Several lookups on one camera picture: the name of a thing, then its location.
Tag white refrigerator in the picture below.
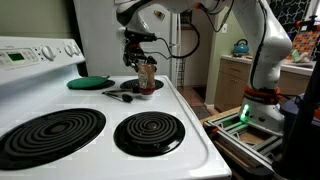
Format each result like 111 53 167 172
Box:
73 0 183 88

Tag white electric stove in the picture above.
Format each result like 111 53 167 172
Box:
0 35 233 180

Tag large black coil burner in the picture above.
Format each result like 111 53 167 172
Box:
0 107 107 171
119 78 165 91

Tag wooden kitchen cabinet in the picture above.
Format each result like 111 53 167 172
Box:
214 54 314 113

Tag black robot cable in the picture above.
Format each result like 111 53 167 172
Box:
143 0 235 61

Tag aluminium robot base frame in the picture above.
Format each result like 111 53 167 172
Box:
203 111 284 168

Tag small metal fridge magnet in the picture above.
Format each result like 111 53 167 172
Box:
153 9 166 21

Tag green white folded cloth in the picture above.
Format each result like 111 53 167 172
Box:
289 49 311 64

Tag white oven knob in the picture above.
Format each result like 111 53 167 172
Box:
41 45 57 62

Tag black tripod with orange clamp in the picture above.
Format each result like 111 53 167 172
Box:
271 56 320 180

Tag ketchup bottle with white cap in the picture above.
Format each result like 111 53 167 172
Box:
137 62 157 101

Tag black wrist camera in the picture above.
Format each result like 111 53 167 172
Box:
123 29 158 44

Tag teal kettle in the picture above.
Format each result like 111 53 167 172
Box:
232 38 250 57

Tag dark blue bag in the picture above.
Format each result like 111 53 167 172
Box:
279 94 320 134

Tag black white patterned wall hanging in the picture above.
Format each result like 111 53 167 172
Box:
269 0 314 34

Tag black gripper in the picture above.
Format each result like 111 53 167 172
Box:
122 41 158 73

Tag colourful patchwork cloth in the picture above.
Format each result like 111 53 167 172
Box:
291 29 320 63

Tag green pot holder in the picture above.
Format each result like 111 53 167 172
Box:
66 75 111 90

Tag white burner knob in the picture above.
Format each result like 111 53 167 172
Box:
64 43 75 57
72 42 83 56

